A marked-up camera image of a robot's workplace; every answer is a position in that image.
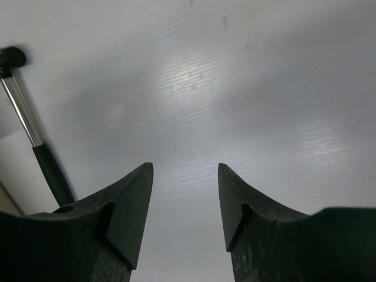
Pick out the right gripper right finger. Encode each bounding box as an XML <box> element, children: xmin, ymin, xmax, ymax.
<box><xmin>218</xmin><ymin>163</ymin><xmax>375</xmax><ymax>281</ymax></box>

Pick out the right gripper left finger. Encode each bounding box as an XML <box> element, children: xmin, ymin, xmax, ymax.
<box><xmin>1</xmin><ymin>162</ymin><xmax>153</xmax><ymax>281</ymax></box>

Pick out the beige plastic toolbox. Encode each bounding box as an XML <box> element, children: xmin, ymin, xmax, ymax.
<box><xmin>1</xmin><ymin>182</ymin><xmax>26</xmax><ymax>216</ymax></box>

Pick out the small rubber mallet hammer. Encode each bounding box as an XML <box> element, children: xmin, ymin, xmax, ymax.
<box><xmin>1</xmin><ymin>46</ymin><xmax>75</xmax><ymax>207</ymax></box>

